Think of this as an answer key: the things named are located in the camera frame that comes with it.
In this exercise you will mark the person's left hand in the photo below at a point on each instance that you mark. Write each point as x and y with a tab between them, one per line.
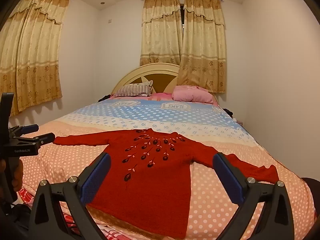
17	177

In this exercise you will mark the polka-dot bedsheet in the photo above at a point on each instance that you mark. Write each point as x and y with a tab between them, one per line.
175	122

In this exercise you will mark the pink pillow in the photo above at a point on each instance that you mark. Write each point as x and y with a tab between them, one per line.
190	95

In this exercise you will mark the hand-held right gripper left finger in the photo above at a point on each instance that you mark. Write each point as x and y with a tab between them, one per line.
96	177

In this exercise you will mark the pink patterned cloth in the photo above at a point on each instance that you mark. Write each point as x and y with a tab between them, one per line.
161	96

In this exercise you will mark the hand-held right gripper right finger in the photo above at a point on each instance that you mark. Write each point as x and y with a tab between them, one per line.
228	177

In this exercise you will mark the dark cloth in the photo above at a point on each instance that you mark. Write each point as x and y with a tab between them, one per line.
107	96
15	221
228	113

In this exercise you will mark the striped pillow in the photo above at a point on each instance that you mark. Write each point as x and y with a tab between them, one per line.
132	90

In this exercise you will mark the cream wooden headboard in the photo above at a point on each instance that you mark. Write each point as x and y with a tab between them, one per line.
155	73

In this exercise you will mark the beige floral curtain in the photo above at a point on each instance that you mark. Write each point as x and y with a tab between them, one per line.
160	35
30	55
202	50

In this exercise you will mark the red embroidered knit sweater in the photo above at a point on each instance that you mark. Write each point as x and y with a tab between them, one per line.
155	192

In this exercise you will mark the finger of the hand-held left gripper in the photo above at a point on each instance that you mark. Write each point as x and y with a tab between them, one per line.
28	129
45	138

